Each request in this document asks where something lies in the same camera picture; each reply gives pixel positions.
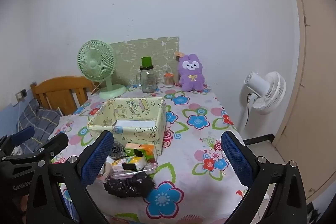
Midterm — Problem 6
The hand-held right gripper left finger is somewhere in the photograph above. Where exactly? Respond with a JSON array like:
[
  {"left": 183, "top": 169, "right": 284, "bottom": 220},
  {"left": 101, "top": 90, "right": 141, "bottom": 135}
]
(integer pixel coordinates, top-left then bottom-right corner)
[{"left": 25, "top": 130, "right": 114, "bottom": 224}]

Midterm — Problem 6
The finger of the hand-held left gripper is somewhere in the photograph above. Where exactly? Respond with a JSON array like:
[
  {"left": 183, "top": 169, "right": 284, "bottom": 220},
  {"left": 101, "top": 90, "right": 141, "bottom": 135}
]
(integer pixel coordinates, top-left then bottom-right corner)
[
  {"left": 0, "top": 126, "right": 35, "bottom": 155},
  {"left": 0, "top": 132, "right": 69, "bottom": 169}
]

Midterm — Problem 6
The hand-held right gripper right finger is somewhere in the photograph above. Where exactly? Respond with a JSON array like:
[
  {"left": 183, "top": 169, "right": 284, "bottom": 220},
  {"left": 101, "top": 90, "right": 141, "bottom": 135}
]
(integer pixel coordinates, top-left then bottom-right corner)
[{"left": 220, "top": 131, "right": 307, "bottom": 224}]

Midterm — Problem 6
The pink paper packet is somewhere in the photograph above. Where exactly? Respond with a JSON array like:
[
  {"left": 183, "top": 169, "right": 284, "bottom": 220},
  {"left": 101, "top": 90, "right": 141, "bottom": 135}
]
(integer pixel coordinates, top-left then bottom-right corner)
[{"left": 96, "top": 161, "right": 114, "bottom": 182}]

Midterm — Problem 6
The black plastic bag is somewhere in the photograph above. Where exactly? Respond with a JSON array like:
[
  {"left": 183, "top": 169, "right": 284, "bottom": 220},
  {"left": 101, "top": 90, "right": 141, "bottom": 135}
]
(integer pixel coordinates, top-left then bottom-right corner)
[{"left": 103, "top": 174, "right": 155, "bottom": 199}]

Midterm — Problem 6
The orange cartoon tissue pack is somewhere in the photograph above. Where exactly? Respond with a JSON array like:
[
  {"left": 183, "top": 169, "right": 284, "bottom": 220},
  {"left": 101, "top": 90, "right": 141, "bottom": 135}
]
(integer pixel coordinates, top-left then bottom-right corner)
[{"left": 125, "top": 143, "right": 156, "bottom": 162}]

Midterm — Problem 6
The cartoon print fabric storage box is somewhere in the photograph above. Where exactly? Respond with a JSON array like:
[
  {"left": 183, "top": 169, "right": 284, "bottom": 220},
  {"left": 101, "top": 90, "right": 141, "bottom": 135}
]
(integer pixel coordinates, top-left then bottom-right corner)
[{"left": 87, "top": 97, "right": 166, "bottom": 156}]

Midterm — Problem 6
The grey plaid pillow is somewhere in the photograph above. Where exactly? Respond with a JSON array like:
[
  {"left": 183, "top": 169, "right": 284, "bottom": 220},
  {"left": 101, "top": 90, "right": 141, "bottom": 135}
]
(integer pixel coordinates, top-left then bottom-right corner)
[{"left": 17, "top": 98, "right": 62, "bottom": 153}]

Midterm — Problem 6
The yellow white tissue pack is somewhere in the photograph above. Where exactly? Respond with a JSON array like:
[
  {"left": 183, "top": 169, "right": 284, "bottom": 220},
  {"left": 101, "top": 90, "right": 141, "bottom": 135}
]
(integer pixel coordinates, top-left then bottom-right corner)
[{"left": 112, "top": 156, "right": 146, "bottom": 172}]

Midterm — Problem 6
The white flat packet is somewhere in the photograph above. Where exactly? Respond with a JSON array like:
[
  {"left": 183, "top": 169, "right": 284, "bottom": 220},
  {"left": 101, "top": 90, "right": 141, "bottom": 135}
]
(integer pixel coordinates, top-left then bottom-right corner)
[{"left": 113, "top": 120, "right": 158, "bottom": 130}]

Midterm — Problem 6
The wooden bed headboard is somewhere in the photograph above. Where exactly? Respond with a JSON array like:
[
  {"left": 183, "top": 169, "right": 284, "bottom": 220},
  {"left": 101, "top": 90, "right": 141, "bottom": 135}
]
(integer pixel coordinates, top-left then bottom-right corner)
[{"left": 30, "top": 76, "right": 96, "bottom": 116}]

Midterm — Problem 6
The floral tablecloth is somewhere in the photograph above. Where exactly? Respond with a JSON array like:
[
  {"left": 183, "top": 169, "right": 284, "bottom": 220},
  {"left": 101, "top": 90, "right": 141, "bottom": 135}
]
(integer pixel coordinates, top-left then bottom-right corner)
[{"left": 49, "top": 84, "right": 271, "bottom": 224}]

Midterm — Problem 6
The white standing fan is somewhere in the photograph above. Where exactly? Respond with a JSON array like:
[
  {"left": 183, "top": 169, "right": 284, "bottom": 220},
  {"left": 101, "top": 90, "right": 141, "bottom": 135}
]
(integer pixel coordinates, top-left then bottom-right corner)
[{"left": 238, "top": 71, "right": 286, "bottom": 132}]

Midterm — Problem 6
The green desk fan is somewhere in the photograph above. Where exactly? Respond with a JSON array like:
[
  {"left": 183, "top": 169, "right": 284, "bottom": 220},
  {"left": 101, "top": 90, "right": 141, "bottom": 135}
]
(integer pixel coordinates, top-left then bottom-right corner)
[{"left": 77, "top": 40, "right": 127, "bottom": 99}]

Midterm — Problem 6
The glass jar mug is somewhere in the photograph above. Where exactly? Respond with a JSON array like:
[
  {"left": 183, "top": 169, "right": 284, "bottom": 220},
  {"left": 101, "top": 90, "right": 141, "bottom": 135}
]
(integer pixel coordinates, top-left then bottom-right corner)
[{"left": 130, "top": 66, "right": 158, "bottom": 94}]

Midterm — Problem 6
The purple plush bunny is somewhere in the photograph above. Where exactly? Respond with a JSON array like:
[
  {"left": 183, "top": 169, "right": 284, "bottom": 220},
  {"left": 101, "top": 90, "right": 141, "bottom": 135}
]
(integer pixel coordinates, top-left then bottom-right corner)
[{"left": 178, "top": 53, "right": 206, "bottom": 92}]

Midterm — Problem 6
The orange lid toothpick jar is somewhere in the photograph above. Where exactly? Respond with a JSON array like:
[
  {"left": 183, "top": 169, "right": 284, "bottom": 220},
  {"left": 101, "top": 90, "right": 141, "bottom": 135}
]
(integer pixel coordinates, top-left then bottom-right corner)
[{"left": 164, "top": 72, "right": 175, "bottom": 87}]

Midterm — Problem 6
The beige wooden door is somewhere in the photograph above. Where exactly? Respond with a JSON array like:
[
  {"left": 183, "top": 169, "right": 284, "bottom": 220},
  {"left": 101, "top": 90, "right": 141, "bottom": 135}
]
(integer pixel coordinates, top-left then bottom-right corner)
[{"left": 273, "top": 0, "right": 336, "bottom": 203}]

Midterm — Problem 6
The green cartoon printed board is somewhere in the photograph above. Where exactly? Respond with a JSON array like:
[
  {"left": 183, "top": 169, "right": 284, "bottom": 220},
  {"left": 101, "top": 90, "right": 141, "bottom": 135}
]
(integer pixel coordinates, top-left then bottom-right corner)
[{"left": 110, "top": 36, "right": 180, "bottom": 85}]

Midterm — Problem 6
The wall socket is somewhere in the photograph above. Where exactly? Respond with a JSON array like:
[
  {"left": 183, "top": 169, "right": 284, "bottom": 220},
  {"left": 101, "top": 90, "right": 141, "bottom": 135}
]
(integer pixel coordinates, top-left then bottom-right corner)
[{"left": 16, "top": 89, "right": 28, "bottom": 102}]

